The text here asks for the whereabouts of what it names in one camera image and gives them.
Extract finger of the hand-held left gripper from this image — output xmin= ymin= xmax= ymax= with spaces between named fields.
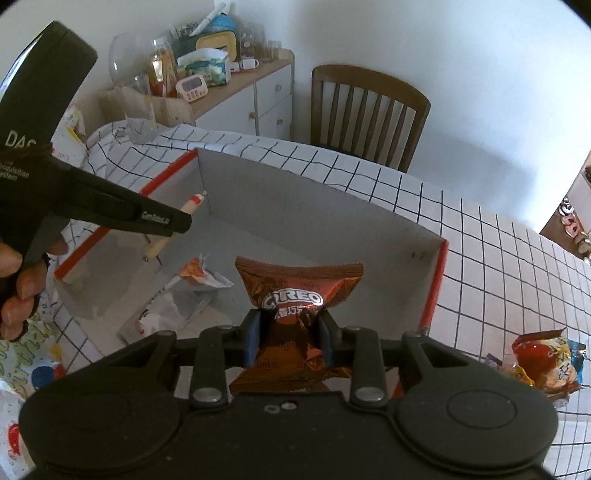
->
xmin=47 ymin=156 xmax=193 ymax=237

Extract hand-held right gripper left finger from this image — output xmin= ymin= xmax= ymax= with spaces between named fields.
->
xmin=137 ymin=309 xmax=264 ymax=409

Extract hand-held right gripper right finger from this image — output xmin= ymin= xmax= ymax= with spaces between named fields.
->
xmin=318 ymin=308 xmax=463 ymax=409

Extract sausage stick with red tip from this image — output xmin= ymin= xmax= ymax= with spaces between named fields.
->
xmin=141 ymin=189 xmax=208 ymax=262

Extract brown snack packet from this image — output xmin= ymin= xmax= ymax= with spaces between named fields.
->
xmin=229 ymin=256 xmax=365 ymax=394

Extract orange snack wrapper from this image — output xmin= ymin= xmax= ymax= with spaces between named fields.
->
xmin=159 ymin=256 xmax=234 ymax=292

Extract clear white snack packet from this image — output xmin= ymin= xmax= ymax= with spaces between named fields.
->
xmin=117 ymin=290 xmax=216 ymax=345

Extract red and white cardboard box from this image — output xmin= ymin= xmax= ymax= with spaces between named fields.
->
xmin=53 ymin=148 xmax=450 ymax=367

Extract yellow and red snack bag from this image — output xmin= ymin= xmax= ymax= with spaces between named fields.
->
xmin=510 ymin=327 xmax=583 ymax=398

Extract person's left hand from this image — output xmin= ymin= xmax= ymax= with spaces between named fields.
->
xmin=0 ymin=234 xmax=70 ymax=343

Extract large clear glass vessel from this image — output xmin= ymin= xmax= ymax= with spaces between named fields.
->
xmin=108 ymin=32 xmax=156 ymax=89

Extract glass jar with orange contents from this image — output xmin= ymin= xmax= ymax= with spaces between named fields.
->
xmin=146 ymin=37 xmax=180 ymax=99

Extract white and pink kitchen timer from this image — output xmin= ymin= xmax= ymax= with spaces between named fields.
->
xmin=177 ymin=74 xmax=210 ymax=102

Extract soft tissue pack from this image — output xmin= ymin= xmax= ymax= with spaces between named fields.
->
xmin=177 ymin=48 xmax=230 ymax=88

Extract white checked tablecloth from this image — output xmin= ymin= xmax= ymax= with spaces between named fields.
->
xmin=55 ymin=121 xmax=591 ymax=480

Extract white sideboard with wooden top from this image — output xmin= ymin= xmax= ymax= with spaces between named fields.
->
xmin=98 ymin=48 xmax=296 ymax=139

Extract white tube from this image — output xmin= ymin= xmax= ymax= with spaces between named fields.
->
xmin=189 ymin=0 xmax=232 ymax=36

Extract row of small glass jars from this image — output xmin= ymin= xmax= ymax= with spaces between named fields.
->
xmin=239 ymin=22 xmax=283 ymax=64

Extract brown wooden chair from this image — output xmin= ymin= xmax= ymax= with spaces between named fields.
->
xmin=310 ymin=64 xmax=432 ymax=174

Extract patterned slippers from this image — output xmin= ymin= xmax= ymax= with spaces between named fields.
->
xmin=558 ymin=198 xmax=591 ymax=260

